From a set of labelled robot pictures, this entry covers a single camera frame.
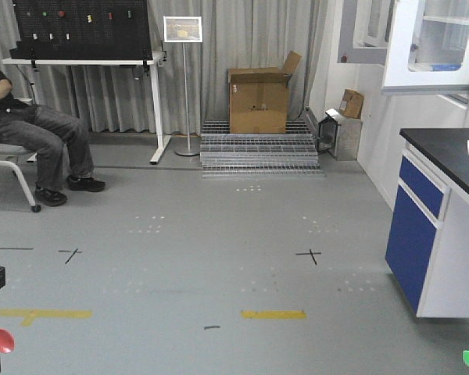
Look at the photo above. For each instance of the red plastic spoon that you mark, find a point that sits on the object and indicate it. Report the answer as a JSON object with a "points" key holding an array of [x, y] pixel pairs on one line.
{"points": [[7, 341]]}

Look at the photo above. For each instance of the grey chair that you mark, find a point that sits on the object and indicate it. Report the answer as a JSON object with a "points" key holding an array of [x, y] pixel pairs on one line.
{"points": [[9, 156]]}

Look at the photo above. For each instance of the seated person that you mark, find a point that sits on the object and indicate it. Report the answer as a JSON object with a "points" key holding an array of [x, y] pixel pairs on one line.
{"points": [[47, 132]]}

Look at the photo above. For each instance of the white desk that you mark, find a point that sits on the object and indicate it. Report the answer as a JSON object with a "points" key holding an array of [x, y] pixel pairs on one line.
{"points": [[158, 57]]}

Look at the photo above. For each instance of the black pegboard panel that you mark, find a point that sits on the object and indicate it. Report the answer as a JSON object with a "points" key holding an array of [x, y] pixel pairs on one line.
{"points": [[79, 30]]}

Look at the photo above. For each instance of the sign stand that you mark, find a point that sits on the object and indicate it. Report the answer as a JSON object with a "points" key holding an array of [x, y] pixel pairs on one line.
{"points": [[184, 30]]}

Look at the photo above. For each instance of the large cardboard box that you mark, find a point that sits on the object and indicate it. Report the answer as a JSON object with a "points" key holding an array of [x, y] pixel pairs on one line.
{"points": [[259, 97]]}

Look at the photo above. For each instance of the metal grate steps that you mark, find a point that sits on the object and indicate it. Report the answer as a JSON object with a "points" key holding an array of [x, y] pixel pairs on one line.
{"points": [[227, 155]]}

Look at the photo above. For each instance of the metal box open door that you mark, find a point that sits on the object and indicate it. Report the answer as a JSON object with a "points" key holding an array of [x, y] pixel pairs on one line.
{"points": [[339, 135]]}

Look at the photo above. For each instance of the small cardboard box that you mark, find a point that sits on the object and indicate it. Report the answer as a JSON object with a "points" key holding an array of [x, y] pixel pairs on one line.
{"points": [[351, 104]]}

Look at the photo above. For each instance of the blue white lab counter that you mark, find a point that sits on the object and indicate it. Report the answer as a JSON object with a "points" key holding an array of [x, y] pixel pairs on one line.
{"points": [[428, 242]]}

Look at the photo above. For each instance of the white wall cabinet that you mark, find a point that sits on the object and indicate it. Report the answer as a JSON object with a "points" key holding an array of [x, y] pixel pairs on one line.
{"points": [[422, 45]]}

